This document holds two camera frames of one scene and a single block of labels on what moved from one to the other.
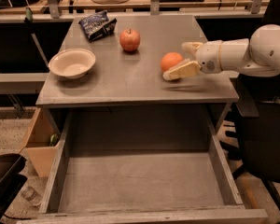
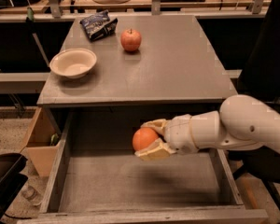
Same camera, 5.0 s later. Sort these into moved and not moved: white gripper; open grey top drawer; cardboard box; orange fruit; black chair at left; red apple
Moved: orange fruit; white gripper
Not moved: cardboard box; open grey top drawer; red apple; black chair at left
